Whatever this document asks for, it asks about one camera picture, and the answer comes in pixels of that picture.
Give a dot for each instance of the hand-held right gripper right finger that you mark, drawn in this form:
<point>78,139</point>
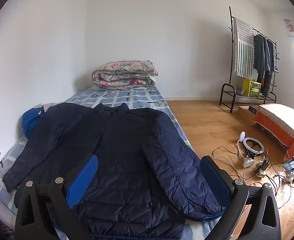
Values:
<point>214,177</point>

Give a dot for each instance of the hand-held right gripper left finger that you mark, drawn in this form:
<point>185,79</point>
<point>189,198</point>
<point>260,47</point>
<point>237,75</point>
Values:
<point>83,180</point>

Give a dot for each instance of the navy puffer jacket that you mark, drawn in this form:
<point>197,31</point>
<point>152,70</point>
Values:
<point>126,155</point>

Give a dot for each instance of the black metal clothes rack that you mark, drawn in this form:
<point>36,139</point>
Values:
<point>239,96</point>

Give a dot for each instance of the hanging clothes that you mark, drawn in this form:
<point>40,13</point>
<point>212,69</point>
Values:
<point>244,50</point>

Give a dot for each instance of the white power strip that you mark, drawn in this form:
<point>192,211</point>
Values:
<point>247,162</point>

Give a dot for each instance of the blue and white cloth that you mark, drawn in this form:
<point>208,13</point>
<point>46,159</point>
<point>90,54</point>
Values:
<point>30,125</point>

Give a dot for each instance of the dark blue book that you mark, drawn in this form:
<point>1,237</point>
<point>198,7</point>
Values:
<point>252,109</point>

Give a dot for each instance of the small potted plant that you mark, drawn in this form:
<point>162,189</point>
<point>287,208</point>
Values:
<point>240,90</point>

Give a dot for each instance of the yellow box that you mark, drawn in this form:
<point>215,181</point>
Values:
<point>251,88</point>

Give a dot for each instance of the bed with blue checked sheet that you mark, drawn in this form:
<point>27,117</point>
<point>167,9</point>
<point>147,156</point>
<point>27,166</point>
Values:
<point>136,96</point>

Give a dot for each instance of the folded floral quilt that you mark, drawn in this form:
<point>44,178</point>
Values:
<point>124,75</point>

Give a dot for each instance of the dark green hanging shirt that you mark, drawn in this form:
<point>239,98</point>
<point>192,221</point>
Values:
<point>258,55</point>

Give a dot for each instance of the blue denim hanging garment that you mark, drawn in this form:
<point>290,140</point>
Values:
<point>269,57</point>

